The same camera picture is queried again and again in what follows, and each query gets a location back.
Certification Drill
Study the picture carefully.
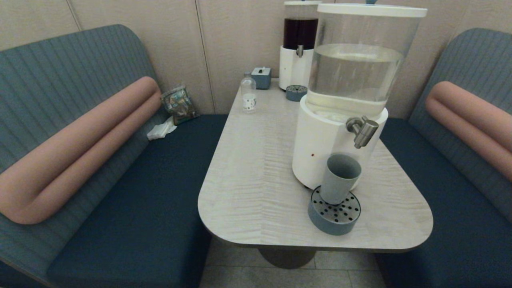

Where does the grey-blue plastic cup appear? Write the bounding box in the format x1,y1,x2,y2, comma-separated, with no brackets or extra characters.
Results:
319,154,362,206

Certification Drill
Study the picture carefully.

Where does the clear bottle with white label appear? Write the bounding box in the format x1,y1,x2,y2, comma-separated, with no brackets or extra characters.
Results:
240,72,257,113

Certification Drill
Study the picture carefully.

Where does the small round drip tray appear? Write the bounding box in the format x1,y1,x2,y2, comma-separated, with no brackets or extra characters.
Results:
285,85,308,102

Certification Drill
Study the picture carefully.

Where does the large clear water dispenser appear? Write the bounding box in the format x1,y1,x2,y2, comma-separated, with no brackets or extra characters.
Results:
292,0,428,191

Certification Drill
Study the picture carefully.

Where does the blue-grey tissue box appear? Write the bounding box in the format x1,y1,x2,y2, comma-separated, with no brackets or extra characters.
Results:
251,67,272,90

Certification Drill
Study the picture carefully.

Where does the dark drink dispenser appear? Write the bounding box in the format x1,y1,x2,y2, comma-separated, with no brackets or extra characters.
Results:
279,1,322,91

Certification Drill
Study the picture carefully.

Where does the green printed snack bag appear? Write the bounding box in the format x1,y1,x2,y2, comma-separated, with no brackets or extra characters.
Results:
160,85,198,125

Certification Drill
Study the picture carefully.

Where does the crumpled white tissue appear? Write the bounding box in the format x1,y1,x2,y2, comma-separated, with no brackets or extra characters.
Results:
147,116,178,140

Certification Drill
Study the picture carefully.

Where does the metal water dispenser tap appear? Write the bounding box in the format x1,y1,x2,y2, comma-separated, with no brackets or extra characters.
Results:
346,116,379,149

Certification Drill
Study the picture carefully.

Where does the large round perforated drip tray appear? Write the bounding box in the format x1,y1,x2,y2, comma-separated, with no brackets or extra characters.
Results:
308,185,361,236

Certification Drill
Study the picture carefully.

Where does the dark blue seat cushion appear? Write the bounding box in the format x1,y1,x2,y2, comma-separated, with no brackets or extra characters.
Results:
374,118,512,288
46,114,228,288

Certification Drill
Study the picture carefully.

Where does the grey table pedestal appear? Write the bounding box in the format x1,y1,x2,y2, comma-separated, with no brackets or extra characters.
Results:
258,247,316,269

